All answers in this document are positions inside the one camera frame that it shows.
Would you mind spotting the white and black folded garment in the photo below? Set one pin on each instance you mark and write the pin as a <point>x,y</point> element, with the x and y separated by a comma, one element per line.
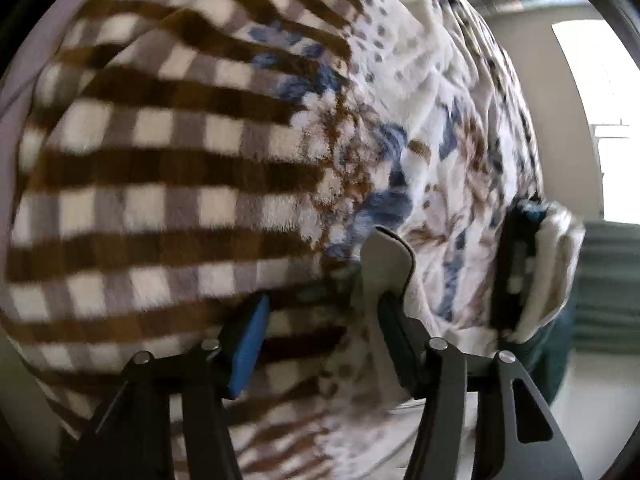
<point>513,277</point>

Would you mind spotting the beige small garment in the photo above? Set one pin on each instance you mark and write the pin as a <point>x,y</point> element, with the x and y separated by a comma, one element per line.
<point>425,439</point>

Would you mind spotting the window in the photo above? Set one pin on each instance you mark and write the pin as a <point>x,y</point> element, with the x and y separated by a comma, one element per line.
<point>607,80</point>

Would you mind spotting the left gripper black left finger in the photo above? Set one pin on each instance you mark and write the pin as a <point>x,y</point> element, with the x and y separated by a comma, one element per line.
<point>240,341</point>

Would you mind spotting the dark teal garment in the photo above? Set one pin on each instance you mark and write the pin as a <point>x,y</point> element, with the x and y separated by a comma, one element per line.
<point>544,332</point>

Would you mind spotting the floral fleece blanket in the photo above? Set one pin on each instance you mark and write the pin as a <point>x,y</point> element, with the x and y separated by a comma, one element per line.
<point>179,155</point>

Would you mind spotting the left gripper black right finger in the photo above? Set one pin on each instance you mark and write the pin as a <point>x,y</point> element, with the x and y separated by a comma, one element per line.
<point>387,266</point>

